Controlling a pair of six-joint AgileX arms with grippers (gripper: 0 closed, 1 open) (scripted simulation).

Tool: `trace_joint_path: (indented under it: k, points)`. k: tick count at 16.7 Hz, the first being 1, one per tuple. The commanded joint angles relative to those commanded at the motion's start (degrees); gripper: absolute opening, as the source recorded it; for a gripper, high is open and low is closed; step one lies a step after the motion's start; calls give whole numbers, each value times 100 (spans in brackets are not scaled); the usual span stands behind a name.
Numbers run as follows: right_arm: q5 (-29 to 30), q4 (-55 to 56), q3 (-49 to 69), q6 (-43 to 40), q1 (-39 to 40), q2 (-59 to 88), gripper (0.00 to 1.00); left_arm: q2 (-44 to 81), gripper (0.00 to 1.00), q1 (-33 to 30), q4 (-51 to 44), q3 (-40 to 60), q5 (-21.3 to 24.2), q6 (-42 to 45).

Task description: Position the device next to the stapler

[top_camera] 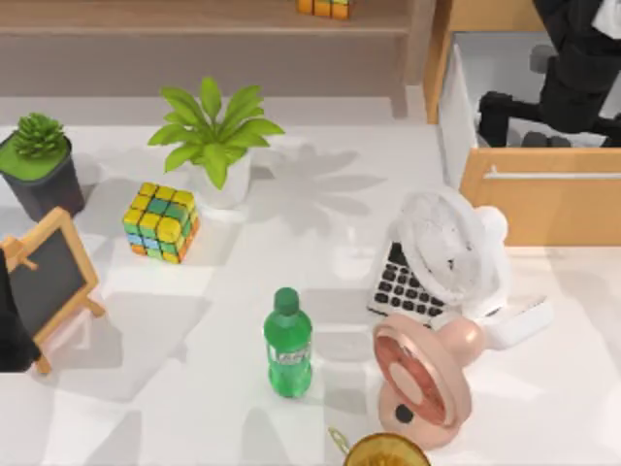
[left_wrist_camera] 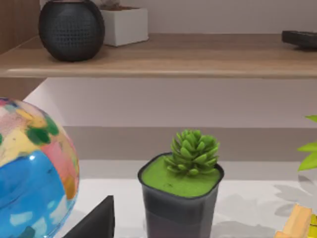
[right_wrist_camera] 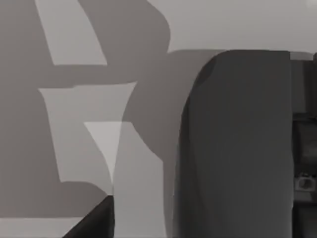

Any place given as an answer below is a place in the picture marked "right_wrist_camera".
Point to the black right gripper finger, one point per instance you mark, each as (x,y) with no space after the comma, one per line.
(99,223)

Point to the pale grey rounded box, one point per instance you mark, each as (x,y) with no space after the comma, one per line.
(305,183)

